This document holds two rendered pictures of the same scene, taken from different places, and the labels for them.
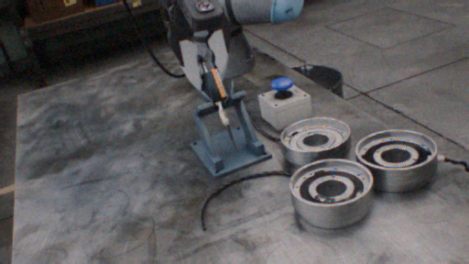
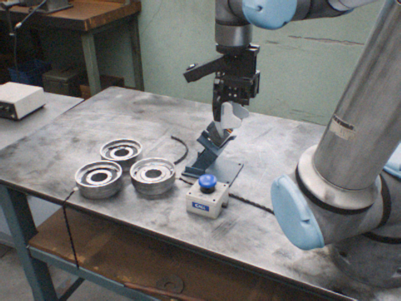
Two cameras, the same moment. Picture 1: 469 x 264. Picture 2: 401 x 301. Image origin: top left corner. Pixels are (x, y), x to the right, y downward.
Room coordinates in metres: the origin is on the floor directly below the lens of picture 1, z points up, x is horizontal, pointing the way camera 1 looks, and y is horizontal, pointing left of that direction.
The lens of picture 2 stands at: (1.24, -0.61, 1.35)
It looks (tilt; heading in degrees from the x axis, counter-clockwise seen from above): 31 degrees down; 131
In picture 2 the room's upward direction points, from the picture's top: 1 degrees counter-clockwise
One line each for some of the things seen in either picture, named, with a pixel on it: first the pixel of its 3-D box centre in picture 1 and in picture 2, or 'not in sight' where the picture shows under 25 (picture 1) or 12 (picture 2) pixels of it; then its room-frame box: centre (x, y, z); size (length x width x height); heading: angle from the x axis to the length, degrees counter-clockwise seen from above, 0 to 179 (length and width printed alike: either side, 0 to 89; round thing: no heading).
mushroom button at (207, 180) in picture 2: (283, 93); (207, 187); (0.81, -0.10, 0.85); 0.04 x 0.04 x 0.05
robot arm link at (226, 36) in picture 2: not in sight; (234, 32); (0.77, 0.03, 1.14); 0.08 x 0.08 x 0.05
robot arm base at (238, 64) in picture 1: (221, 48); (376, 234); (1.14, -0.01, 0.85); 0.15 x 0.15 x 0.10
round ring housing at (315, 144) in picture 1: (316, 145); (153, 176); (0.66, -0.12, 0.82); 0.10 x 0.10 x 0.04
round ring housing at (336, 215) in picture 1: (332, 193); (121, 155); (0.53, -0.11, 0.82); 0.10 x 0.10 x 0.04
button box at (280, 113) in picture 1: (284, 104); (209, 197); (0.82, -0.10, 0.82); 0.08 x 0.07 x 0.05; 16
